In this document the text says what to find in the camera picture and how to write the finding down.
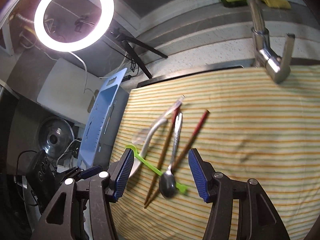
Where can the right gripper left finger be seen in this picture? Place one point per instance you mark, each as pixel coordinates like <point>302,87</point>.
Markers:
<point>119,174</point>

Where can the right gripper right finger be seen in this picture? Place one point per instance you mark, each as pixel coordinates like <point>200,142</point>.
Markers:
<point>202,172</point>

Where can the green plastic spoon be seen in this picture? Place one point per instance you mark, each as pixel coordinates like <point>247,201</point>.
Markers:
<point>181,187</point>

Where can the metal spoon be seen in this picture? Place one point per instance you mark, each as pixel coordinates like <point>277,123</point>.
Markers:
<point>172,159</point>

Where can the clear plastic spoon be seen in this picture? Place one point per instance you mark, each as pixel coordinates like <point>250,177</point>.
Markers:
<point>140,136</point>

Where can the red chopstick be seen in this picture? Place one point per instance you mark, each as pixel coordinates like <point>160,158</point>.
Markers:
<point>187,147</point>
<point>148,198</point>

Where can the steel pot lid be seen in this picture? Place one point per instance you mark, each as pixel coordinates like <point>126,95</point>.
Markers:
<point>54,136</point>

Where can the blue plastic drainer basket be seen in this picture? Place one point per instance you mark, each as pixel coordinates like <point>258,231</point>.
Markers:
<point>103,123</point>

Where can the striped yellow green cloth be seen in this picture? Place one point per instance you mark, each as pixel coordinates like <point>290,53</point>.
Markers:
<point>255,129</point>

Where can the white cutting board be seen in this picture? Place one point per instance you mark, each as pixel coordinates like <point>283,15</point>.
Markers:
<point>68,91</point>

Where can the chrome faucet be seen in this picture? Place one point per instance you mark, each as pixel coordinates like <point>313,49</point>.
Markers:
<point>277,67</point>

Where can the yellow sponge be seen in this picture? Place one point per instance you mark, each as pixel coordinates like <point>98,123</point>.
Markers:
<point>277,4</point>

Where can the ring light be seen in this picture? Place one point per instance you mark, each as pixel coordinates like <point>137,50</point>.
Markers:
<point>72,25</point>

